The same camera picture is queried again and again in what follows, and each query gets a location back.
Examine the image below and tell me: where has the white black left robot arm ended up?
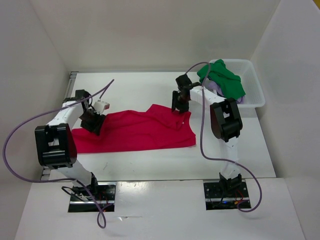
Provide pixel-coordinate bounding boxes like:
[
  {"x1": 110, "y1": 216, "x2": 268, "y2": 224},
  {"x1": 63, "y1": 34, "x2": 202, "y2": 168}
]
[{"x1": 34, "y1": 89, "x2": 110, "y2": 201}]

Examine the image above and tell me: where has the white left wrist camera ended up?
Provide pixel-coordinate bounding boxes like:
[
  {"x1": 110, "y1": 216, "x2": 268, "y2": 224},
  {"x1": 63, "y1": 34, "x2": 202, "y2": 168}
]
[{"x1": 93, "y1": 100, "x2": 110, "y2": 115}]

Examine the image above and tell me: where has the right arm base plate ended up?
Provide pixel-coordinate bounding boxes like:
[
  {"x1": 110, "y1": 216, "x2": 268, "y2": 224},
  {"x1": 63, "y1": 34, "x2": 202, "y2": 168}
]
[{"x1": 203, "y1": 180, "x2": 251, "y2": 211}]

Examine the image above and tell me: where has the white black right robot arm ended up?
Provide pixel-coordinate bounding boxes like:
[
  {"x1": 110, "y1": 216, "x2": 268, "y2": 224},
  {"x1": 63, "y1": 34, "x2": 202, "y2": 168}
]
[{"x1": 171, "y1": 74, "x2": 243, "y2": 197}]

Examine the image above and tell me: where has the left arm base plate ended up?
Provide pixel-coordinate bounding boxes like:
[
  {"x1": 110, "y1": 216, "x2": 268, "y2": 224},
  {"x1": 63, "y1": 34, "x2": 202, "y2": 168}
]
[{"x1": 61, "y1": 182, "x2": 116, "y2": 213}]

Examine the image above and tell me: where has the white plastic basket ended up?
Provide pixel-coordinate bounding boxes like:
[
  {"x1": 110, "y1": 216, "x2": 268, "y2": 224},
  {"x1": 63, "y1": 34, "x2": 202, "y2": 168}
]
[{"x1": 223, "y1": 59, "x2": 266, "y2": 109}]

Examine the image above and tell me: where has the aluminium table edge rail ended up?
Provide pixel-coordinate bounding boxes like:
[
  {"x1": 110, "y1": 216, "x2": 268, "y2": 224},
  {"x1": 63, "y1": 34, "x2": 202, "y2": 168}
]
[{"x1": 39, "y1": 71, "x2": 77, "y2": 183}]

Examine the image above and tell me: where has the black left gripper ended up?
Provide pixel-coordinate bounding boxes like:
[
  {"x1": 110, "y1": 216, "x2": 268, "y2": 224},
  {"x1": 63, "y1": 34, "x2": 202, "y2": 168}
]
[{"x1": 78, "y1": 108, "x2": 106, "y2": 136}]

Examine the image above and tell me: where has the green t shirt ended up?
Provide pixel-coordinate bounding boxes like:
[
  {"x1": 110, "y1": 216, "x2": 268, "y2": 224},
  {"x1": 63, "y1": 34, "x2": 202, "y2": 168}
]
[{"x1": 205, "y1": 59, "x2": 246, "y2": 100}]

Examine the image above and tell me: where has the red t shirt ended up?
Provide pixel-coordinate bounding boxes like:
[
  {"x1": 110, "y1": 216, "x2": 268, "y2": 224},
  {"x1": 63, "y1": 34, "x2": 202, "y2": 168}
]
[{"x1": 71, "y1": 104, "x2": 196, "y2": 154}]

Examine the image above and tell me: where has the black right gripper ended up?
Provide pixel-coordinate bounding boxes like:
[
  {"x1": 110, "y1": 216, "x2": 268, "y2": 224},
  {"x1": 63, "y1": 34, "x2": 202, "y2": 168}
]
[{"x1": 171, "y1": 90, "x2": 190, "y2": 114}]

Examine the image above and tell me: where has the lavender t shirt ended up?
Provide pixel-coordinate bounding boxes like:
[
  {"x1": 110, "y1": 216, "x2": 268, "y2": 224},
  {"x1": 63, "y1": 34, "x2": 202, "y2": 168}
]
[{"x1": 204, "y1": 79, "x2": 245, "y2": 104}]

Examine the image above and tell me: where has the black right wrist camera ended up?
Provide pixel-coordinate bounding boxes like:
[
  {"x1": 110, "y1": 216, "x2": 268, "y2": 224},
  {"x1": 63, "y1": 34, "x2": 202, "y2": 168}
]
[{"x1": 175, "y1": 74, "x2": 201, "y2": 92}]

